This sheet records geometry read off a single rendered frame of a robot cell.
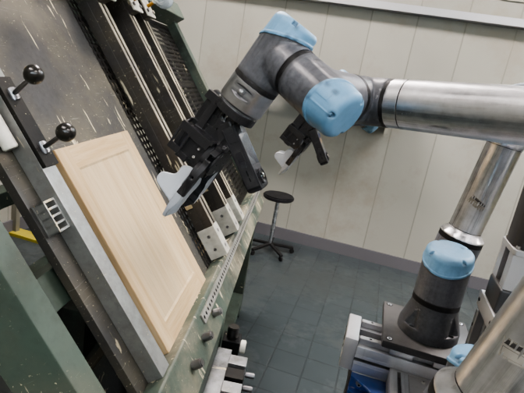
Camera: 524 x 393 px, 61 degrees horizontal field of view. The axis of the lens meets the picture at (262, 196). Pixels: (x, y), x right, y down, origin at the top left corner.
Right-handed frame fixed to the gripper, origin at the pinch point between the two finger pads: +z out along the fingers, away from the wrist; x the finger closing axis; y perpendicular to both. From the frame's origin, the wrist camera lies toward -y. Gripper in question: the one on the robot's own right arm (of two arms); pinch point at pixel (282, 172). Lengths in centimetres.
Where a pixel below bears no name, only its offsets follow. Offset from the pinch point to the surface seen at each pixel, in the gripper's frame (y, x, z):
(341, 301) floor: -84, -197, 105
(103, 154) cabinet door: 40, 29, 21
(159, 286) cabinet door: 4, 33, 38
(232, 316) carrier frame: -23, -98, 117
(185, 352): -13, 42, 41
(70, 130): 32, 63, 3
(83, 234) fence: 21, 58, 23
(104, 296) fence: 9, 58, 32
